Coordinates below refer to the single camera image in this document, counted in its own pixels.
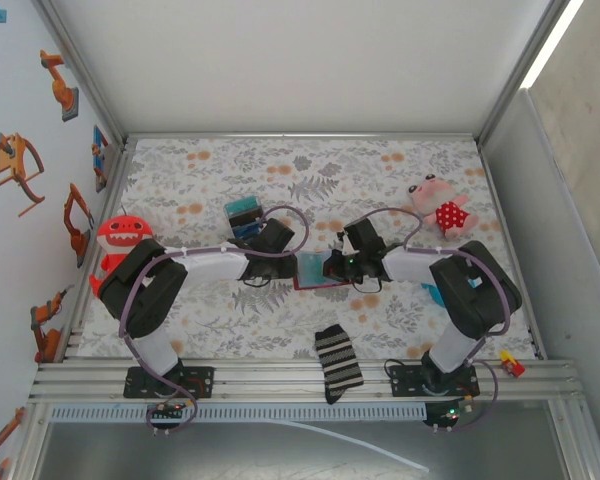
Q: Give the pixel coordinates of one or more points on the red card holder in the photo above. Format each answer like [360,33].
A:
[325,287]

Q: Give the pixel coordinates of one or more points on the green chip card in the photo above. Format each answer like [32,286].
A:
[312,270]

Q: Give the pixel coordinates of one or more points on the blue card pack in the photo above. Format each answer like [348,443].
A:
[240,217]

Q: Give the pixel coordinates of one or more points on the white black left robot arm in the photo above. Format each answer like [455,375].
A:
[205,265]

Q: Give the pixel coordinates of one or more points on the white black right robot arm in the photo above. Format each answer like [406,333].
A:
[410,265]

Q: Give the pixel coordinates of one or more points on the teal credit card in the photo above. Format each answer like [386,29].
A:
[242,205]

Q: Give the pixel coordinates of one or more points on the floral tablecloth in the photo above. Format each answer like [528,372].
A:
[280,165]

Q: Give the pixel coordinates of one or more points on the pink frog plush toy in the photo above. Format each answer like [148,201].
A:
[447,215]

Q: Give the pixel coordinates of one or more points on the black white striped sock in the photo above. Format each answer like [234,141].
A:
[337,360]

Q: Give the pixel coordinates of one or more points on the light blue soft item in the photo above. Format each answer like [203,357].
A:
[437,295]

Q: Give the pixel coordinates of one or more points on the red shark plush toy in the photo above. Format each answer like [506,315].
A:
[122,230]

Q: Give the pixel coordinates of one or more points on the round black circuit board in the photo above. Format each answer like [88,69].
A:
[442,417]

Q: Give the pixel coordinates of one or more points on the small rectangular circuit board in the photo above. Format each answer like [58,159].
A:
[166,411]

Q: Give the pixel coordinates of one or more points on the small yellow red toy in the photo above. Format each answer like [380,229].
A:
[512,367]

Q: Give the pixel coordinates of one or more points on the white plastic tube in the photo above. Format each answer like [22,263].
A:
[424,469]

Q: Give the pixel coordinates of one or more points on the white light strip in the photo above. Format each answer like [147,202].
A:
[553,40]

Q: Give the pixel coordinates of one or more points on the thin aluminium frame rail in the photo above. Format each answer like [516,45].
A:
[300,136]

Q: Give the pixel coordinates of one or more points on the long aluminium frame rail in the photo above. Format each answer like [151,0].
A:
[260,380]

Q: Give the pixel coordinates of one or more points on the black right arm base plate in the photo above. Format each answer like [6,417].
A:
[400,390]

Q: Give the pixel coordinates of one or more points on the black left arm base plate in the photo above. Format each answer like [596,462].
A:
[202,372]

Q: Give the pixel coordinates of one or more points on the aluminium side rail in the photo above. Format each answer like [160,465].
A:
[124,160]
[511,235]

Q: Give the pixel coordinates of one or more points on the blue orange wall sticker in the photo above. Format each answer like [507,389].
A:
[100,150]

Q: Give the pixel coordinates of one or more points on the aluminium frame post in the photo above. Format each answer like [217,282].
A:
[86,75]
[516,75]

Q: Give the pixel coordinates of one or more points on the orange gripper wall sticker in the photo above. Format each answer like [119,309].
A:
[10,160]

